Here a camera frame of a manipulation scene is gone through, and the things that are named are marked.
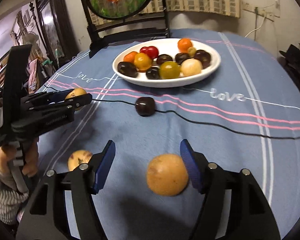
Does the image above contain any small yellow green fruit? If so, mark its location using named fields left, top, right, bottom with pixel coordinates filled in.
left=187, top=47, right=197, bottom=58

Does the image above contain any large orange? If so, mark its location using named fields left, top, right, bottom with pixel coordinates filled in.
left=177, top=38, right=193, bottom=53

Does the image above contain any dark brown passion fruit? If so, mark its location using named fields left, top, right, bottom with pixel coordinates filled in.
left=156, top=54, right=173, bottom=66

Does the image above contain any round goldfish screen black stand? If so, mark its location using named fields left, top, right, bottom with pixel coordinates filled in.
left=81, top=0, right=171, bottom=58

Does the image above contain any white power cable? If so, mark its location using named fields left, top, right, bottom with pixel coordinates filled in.
left=244, top=10, right=268, bottom=39

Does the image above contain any dark purple plum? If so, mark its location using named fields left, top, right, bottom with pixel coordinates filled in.
left=194, top=49, right=211, bottom=69

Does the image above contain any yellow orange tomato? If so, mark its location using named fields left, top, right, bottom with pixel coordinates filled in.
left=133, top=53, right=153, bottom=72

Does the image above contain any dark wooden cabinet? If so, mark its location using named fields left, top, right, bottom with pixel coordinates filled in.
left=35, top=0, right=79, bottom=68

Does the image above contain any pale peach melon fruit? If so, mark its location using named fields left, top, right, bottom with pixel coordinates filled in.
left=180, top=59, right=202, bottom=77

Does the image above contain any red tomato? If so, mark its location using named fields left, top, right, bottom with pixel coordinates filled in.
left=140, top=46, right=159, bottom=60

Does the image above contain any dark oblong fruit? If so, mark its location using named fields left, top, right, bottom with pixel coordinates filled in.
left=117, top=61, right=138, bottom=78

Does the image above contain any pale yellow round fruit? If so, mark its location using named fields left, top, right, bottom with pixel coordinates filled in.
left=64, top=88, right=87, bottom=111

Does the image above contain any striped pepino melon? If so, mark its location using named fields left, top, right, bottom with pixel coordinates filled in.
left=146, top=153, right=189, bottom=196
left=68, top=150, right=93, bottom=171

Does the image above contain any dark round plum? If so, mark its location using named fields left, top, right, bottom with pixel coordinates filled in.
left=146, top=66, right=161, bottom=80

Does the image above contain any green yellow tomato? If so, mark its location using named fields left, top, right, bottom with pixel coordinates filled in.
left=160, top=61, right=180, bottom=79

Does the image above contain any small orange mandarin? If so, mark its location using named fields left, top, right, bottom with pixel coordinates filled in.
left=123, top=51, right=138, bottom=63

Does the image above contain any white oval plate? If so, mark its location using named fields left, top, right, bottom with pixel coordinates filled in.
left=113, top=38, right=221, bottom=88

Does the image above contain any person left hand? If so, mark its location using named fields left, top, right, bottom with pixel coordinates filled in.
left=0, top=138, right=39, bottom=177

